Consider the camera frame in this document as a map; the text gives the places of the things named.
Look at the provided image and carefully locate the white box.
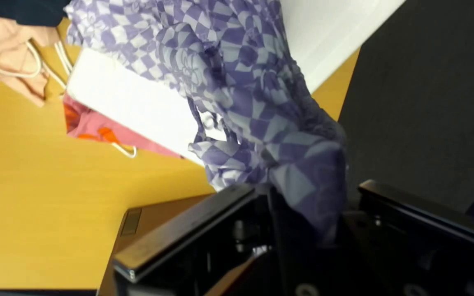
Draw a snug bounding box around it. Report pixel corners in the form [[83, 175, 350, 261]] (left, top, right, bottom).
[[65, 0, 407, 167]]

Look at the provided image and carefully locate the brown hatch lid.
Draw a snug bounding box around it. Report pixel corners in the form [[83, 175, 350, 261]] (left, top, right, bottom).
[[97, 193, 215, 296]]

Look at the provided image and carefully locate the peach cloth with white drawstrings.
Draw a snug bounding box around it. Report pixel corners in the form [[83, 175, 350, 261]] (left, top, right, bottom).
[[0, 4, 75, 108]]

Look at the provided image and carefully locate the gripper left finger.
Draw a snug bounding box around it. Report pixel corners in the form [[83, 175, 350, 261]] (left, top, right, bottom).
[[113, 183, 293, 296]]

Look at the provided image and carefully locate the pink and orange cloth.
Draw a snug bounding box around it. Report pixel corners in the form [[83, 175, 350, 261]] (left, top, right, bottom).
[[63, 94, 185, 159]]

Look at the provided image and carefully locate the dark navy cloth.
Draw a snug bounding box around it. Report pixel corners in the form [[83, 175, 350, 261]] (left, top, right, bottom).
[[0, 0, 73, 28]]

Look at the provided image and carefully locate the purple checkered cloth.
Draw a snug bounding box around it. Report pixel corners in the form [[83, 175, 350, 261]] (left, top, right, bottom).
[[65, 0, 349, 247]]

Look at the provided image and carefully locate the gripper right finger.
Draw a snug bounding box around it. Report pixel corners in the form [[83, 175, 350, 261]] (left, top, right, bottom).
[[336, 179, 474, 296]]

